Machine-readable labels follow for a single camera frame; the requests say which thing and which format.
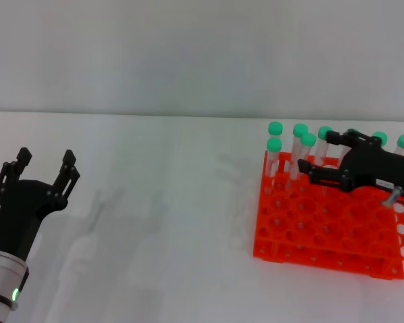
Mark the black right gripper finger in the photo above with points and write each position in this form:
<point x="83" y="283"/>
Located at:
<point x="326" y="176"/>
<point x="351" y="138"/>

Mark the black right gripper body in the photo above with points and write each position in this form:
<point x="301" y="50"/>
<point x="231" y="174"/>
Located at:
<point x="380" y="170"/>

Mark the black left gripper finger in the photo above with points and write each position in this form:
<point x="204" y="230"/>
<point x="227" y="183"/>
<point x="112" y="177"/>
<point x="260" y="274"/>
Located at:
<point x="23" y="154"/>
<point x="69" y="158"/>

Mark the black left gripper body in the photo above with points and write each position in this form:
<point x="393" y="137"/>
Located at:
<point x="20" y="215"/>

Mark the clear graduated green-capped test tube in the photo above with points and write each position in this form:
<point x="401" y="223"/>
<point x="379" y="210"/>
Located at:
<point x="308" y="139"/>

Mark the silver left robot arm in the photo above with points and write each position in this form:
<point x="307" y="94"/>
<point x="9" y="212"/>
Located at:
<point x="3" y="286"/>

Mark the orange plastic test tube rack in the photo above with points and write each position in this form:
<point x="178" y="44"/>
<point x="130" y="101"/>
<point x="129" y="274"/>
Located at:
<point x="323" y="228"/>

